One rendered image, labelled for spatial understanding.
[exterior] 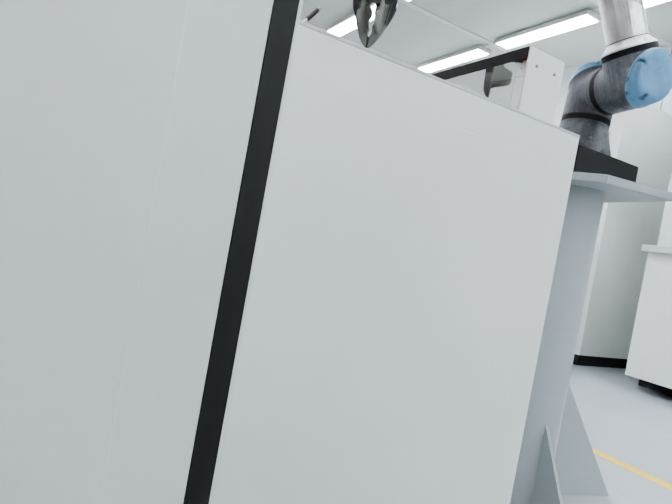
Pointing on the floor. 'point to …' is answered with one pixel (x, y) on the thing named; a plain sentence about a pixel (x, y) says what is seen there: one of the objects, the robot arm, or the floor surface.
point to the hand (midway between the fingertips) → (368, 42)
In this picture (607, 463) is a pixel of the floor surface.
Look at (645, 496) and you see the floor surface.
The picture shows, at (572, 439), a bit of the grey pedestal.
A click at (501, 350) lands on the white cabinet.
